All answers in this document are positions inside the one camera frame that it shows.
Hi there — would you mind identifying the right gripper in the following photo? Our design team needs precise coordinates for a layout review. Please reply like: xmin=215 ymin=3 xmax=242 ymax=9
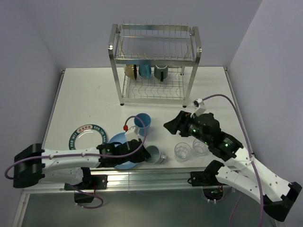
xmin=163 ymin=110 xmax=211 ymax=145

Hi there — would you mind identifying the light grey mug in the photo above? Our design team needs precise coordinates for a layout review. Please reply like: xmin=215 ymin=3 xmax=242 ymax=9
xmin=145 ymin=146 xmax=168 ymax=164

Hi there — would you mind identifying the dark green mug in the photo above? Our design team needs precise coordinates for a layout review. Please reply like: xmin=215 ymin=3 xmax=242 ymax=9
xmin=154 ymin=65 xmax=169 ymax=82

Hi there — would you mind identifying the blue flower mug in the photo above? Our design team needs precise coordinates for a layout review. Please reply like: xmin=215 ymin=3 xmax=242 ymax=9
xmin=139 ymin=64 xmax=152 ymax=79

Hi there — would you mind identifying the black bowl tan outside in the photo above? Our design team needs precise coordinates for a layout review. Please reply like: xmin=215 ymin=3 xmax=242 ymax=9
xmin=125 ymin=64 xmax=137 ymax=80

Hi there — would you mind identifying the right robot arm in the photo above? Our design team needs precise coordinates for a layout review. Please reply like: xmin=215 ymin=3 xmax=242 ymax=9
xmin=163 ymin=111 xmax=302 ymax=222

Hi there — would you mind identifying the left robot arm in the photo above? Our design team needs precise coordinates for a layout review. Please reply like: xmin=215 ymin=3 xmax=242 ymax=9
xmin=13 ymin=140 xmax=151 ymax=189

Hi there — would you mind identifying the steel two-tier dish rack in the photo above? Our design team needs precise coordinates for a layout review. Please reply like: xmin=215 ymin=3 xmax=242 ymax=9
xmin=107 ymin=22 xmax=202 ymax=108

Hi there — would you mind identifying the clear glass left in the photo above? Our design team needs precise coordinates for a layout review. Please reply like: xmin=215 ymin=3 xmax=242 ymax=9
xmin=174 ymin=142 xmax=191 ymax=162

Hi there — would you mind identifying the clear glass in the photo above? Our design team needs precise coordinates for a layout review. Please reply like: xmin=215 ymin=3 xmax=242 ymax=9
xmin=174 ymin=142 xmax=191 ymax=162
xmin=193 ymin=139 xmax=209 ymax=157

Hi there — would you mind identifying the blue round plate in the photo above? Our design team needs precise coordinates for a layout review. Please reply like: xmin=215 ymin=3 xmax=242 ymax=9
xmin=109 ymin=132 xmax=138 ymax=170

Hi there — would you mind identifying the blue plastic tumbler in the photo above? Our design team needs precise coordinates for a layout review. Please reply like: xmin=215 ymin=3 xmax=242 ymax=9
xmin=134 ymin=113 xmax=151 ymax=136

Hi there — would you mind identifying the clear glass right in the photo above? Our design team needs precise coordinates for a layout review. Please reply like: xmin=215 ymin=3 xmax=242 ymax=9
xmin=193 ymin=139 xmax=209 ymax=157

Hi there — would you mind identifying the white plate teal rim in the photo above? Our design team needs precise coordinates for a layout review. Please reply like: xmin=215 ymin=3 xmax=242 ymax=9
xmin=68 ymin=124 xmax=108 ymax=150

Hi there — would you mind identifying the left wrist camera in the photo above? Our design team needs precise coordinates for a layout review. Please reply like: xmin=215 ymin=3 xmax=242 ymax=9
xmin=123 ymin=125 xmax=139 ymax=142

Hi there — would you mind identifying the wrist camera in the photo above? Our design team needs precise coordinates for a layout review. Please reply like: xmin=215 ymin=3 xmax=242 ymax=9
xmin=190 ymin=98 xmax=206 ymax=118
xmin=123 ymin=125 xmax=139 ymax=142

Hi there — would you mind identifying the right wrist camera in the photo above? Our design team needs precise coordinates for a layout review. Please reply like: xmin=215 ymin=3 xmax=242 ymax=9
xmin=190 ymin=98 xmax=206 ymax=118

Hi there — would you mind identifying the aluminium frame rail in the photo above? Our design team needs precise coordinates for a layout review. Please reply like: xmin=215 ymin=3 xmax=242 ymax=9
xmin=22 ymin=165 xmax=237 ymax=193

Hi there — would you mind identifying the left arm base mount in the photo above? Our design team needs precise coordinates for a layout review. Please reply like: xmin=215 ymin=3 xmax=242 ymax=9
xmin=74 ymin=175 xmax=108 ymax=204

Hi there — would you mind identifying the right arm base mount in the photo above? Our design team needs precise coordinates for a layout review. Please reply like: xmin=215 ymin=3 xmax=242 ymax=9
xmin=187 ymin=171 xmax=223 ymax=201

